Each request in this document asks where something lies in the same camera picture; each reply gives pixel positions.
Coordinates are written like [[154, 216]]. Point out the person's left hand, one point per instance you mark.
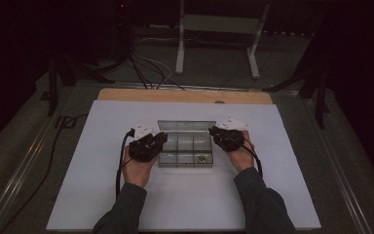
[[138, 172]]

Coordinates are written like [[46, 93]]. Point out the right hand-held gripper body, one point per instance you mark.
[[229, 139]]

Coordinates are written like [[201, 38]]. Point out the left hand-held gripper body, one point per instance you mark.
[[142, 149]]

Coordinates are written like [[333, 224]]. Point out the black stand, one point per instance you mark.
[[52, 94], [320, 104]]

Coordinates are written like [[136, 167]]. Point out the small metal trinket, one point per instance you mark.
[[202, 158]]

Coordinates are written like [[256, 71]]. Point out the transparent grey compartment box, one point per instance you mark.
[[186, 146]]

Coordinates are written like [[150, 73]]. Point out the metal floor rail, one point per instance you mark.
[[22, 165], [337, 172]]

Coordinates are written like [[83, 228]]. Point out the white metal stand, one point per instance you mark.
[[219, 23]]

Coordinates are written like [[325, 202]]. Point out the person's right hand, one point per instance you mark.
[[243, 159]]

